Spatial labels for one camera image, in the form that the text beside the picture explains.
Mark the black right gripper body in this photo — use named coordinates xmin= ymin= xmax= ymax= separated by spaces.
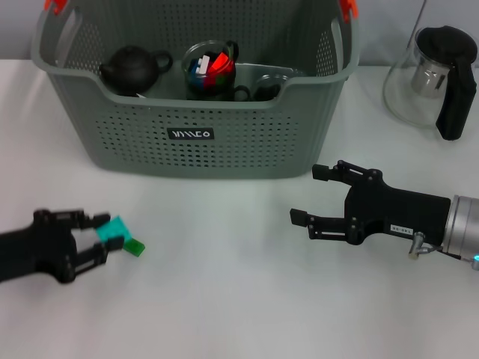
xmin=344 ymin=170 xmax=452 ymax=247

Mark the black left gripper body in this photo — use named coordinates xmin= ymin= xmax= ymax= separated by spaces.
xmin=0 ymin=209 xmax=79 ymax=285

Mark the teal building brick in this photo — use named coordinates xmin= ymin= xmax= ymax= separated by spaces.
xmin=95 ymin=215 xmax=135 ymax=244

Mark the long green building brick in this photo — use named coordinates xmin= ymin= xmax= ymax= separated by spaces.
xmin=123 ymin=239 xmax=146 ymax=258

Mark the bright red sloped brick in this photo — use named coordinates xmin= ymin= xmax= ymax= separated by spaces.
xmin=207 ymin=52 xmax=232 ymax=75

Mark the small white building brick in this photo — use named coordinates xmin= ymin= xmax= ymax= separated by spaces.
xmin=190 ymin=55 xmax=213 ymax=75

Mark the grey-green perforated storage basket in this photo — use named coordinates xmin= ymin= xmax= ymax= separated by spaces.
xmin=30 ymin=0 xmax=362 ymax=180

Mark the dark clay teapot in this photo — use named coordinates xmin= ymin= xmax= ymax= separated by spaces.
xmin=99 ymin=45 xmax=174 ymax=97

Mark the thin grey vertical pole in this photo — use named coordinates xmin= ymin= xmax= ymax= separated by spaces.
xmin=409 ymin=0 xmax=427 ymax=42

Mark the right gripper plug with cable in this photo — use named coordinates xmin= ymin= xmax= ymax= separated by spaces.
xmin=408 ymin=231 xmax=472 ymax=261

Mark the glass pitcher with black handle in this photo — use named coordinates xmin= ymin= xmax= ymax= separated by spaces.
xmin=382 ymin=25 xmax=479 ymax=141

